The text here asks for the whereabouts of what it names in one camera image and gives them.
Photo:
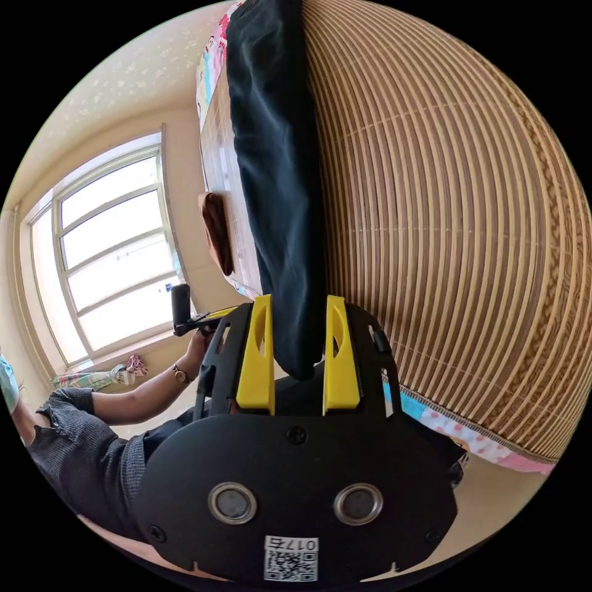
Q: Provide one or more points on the black pants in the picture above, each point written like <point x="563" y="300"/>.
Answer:
<point x="277" y="185"/>

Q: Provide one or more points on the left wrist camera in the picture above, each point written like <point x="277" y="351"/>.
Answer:
<point x="181" y="303"/>

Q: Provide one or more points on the person's right forearm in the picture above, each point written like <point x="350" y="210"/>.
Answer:
<point x="120" y="543"/>

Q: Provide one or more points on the window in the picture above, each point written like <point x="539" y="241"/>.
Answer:
<point x="111" y="259"/>

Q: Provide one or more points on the colourful cloth bundle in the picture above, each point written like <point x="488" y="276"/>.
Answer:
<point x="99" y="377"/>

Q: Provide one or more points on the person's left forearm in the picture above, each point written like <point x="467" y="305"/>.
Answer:
<point x="143" y="393"/>

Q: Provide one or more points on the person's body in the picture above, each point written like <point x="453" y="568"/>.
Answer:
<point x="88" y="458"/>

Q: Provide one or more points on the bed with woven mat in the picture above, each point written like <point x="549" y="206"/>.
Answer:
<point x="439" y="231"/>

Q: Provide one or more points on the brown pillow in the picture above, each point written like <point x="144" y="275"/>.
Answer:
<point x="217" y="236"/>

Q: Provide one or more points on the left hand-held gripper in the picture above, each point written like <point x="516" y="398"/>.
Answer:
<point x="196" y="323"/>

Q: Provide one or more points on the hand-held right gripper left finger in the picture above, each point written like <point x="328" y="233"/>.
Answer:
<point x="255" y="370"/>

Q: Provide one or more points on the person's left hand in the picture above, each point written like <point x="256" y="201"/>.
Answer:
<point x="200" y="349"/>

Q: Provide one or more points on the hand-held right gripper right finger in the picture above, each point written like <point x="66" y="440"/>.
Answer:
<point x="341" y="374"/>

